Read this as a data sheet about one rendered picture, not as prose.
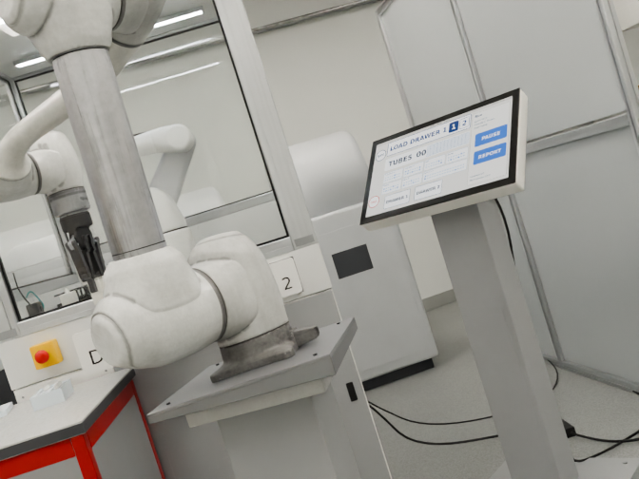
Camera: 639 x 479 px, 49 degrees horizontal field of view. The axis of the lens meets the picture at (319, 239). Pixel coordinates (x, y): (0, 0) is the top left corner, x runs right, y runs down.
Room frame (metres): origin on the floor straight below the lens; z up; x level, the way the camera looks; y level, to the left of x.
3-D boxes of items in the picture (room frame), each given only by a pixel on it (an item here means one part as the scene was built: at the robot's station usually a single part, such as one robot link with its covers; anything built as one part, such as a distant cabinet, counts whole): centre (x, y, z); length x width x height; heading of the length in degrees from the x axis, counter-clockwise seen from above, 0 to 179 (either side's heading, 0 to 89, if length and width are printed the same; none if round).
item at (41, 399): (1.92, 0.83, 0.78); 0.12 x 0.08 x 0.04; 9
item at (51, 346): (2.10, 0.88, 0.88); 0.07 x 0.05 x 0.07; 93
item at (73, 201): (1.77, 0.57, 1.24); 0.09 x 0.09 x 0.06
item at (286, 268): (2.15, 0.24, 0.87); 0.29 x 0.02 x 0.11; 93
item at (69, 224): (1.77, 0.57, 1.17); 0.08 x 0.07 x 0.09; 169
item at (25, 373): (2.62, 0.54, 0.87); 1.02 x 0.95 x 0.14; 93
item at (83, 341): (1.81, 0.54, 0.87); 0.29 x 0.02 x 0.11; 93
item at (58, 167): (1.76, 0.58, 1.35); 0.13 x 0.11 x 0.16; 136
